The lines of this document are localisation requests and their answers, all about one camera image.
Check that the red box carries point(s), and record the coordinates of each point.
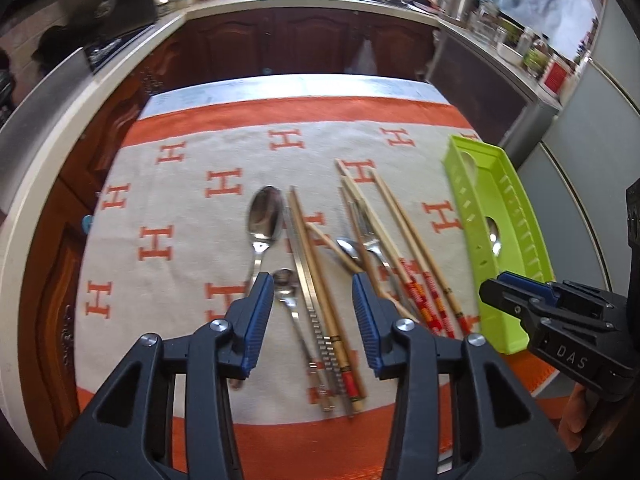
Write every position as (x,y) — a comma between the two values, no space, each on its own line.
(554,74)

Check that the steel fork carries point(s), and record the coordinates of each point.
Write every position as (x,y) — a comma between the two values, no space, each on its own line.
(367,240)

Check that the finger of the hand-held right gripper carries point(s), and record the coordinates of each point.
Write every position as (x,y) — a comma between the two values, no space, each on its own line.
(505,300)
(525,287)

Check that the row of jars and bottles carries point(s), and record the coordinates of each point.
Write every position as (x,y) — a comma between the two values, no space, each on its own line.
(520,42)

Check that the black glass gas cooktop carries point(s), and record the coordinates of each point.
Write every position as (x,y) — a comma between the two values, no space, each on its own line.
(120,15)

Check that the cream kitchen countertop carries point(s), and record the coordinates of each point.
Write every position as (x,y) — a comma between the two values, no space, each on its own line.
(30,240)

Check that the steel chopstick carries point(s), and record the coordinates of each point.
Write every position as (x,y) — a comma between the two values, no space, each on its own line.
(300,270)

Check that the white plastic bag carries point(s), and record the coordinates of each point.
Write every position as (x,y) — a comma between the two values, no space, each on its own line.
(363,60)

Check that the dark steel-framed cabinet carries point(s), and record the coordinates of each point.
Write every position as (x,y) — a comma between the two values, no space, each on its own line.
(480,80)

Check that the large steel spoon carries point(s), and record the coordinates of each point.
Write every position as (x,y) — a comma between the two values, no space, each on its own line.
(265,220)

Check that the green plastic utensil tray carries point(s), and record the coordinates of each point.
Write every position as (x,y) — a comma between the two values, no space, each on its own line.
(480,185)

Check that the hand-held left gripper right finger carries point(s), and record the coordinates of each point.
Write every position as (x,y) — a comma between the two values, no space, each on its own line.
(367,325)

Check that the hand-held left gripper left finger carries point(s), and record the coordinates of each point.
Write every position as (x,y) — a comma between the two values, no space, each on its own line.
(257,320)

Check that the medium steel spoon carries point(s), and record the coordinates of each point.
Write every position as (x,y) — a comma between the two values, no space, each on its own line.
(346,248)

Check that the orange and beige printed blanket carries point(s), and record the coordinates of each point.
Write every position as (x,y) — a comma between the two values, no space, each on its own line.
(190,220)

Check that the grey refrigerator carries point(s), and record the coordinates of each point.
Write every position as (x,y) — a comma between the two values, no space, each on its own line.
(575,170)

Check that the small steel spoon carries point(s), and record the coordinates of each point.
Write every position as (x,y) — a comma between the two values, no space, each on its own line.
(285,282)

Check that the person's right hand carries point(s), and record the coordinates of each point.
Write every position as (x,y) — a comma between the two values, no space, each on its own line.
(574,420)

